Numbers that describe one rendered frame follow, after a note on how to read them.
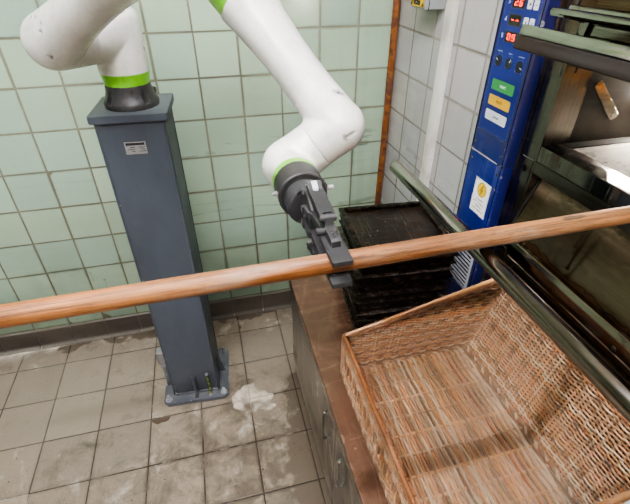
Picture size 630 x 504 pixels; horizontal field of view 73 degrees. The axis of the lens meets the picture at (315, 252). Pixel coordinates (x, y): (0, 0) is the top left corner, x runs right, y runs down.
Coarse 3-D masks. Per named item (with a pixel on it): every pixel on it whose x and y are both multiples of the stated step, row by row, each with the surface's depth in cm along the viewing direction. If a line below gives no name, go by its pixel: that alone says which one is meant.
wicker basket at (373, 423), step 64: (384, 320) 113; (448, 320) 119; (512, 320) 112; (384, 384) 117; (448, 384) 117; (512, 384) 111; (576, 384) 94; (384, 448) 91; (448, 448) 102; (576, 448) 93
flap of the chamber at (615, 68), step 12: (516, 48) 84; (528, 48) 81; (540, 48) 79; (552, 48) 76; (564, 48) 74; (564, 60) 74; (576, 60) 72; (588, 60) 69; (600, 60) 67; (612, 60) 66; (600, 72) 67; (612, 72) 66; (624, 72) 64
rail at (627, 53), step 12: (528, 24) 82; (528, 36) 82; (540, 36) 79; (552, 36) 76; (564, 36) 74; (576, 36) 72; (576, 48) 72; (588, 48) 69; (600, 48) 68; (612, 48) 66; (624, 48) 64; (624, 60) 64
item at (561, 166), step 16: (560, 144) 102; (544, 160) 101; (560, 160) 96; (576, 160) 94; (592, 160) 94; (576, 176) 93; (592, 176) 89; (608, 176) 88; (624, 176) 88; (592, 192) 89; (608, 192) 86; (624, 192) 82
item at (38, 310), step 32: (512, 224) 67; (544, 224) 67; (576, 224) 68; (608, 224) 70; (320, 256) 60; (352, 256) 61; (384, 256) 62; (416, 256) 63; (128, 288) 55; (160, 288) 56; (192, 288) 56; (224, 288) 58; (0, 320) 52; (32, 320) 53
